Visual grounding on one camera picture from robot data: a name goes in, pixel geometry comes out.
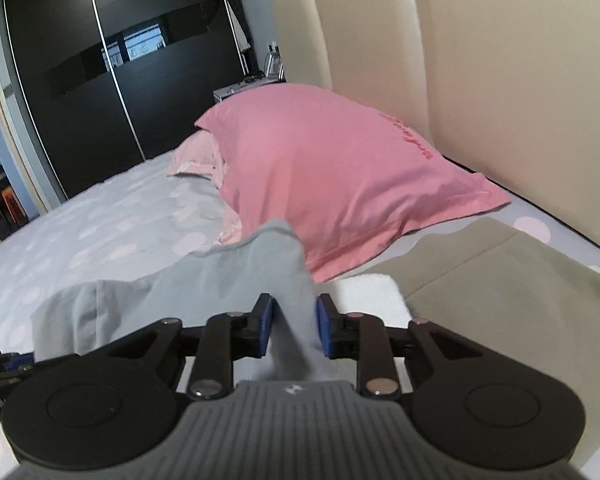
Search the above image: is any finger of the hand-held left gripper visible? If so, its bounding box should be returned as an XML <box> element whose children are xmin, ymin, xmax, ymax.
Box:
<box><xmin>0</xmin><ymin>351</ymin><xmax>81</xmax><ymax>391</ymax></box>

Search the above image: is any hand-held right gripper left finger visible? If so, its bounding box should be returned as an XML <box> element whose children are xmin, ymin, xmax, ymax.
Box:
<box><xmin>107</xmin><ymin>292</ymin><xmax>276</xmax><ymax>401</ymax></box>

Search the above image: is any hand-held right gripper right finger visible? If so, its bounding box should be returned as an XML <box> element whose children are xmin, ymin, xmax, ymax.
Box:
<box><xmin>316</xmin><ymin>292</ymin><xmax>481</xmax><ymax>401</ymax></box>

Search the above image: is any grey shirt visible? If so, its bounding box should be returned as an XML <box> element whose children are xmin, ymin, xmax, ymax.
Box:
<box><xmin>30</xmin><ymin>218</ymin><xmax>361</xmax><ymax>386</ymax></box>

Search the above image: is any white folded garment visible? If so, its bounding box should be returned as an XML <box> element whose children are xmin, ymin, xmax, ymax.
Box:
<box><xmin>330</xmin><ymin>273</ymin><xmax>413</xmax><ymax>396</ymax></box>

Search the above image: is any grey bed with pink dots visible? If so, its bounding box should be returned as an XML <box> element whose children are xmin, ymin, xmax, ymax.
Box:
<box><xmin>0</xmin><ymin>150</ymin><xmax>600</xmax><ymax>361</ymax></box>

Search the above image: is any light pink frilled pillow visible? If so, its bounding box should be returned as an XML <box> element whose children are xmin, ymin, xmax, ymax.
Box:
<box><xmin>166</xmin><ymin>130</ymin><xmax>246</xmax><ymax>246</ymax></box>

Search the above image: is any beige folded garment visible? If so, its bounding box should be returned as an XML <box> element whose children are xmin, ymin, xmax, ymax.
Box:
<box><xmin>395</xmin><ymin>217</ymin><xmax>600</xmax><ymax>480</ymax></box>

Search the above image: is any white nightstand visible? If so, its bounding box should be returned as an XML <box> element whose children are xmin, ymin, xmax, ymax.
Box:
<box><xmin>212</xmin><ymin>77</ymin><xmax>286</xmax><ymax>106</ymax></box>

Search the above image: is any black sliding wardrobe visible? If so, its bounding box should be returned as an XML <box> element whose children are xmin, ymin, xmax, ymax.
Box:
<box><xmin>2</xmin><ymin>0</ymin><xmax>253</xmax><ymax>198</ymax></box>

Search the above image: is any beige padded headboard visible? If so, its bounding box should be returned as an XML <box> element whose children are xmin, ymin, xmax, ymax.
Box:
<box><xmin>272</xmin><ymin>0</ymin><xmax>600</xmax><ymax>261</ymax></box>

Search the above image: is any door frame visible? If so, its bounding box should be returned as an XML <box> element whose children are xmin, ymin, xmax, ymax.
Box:
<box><xmin>0</xmin><ymin>2</ymin><xmax>51</xmax><ymax>241</ymax></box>

